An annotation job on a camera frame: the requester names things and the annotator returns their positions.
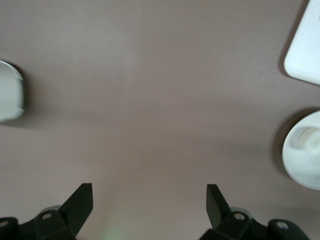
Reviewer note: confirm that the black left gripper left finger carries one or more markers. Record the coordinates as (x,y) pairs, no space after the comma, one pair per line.
(75,212)

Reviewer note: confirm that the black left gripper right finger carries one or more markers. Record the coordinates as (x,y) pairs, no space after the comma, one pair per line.
(220,215)

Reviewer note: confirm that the round beige plate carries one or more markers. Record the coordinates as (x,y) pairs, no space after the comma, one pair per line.
(297,165)

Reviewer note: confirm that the cream two-slot toaster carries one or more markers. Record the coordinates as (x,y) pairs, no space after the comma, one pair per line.
(10,95)

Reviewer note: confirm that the beige rabbit print tray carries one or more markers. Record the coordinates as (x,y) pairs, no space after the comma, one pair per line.
(307,50)

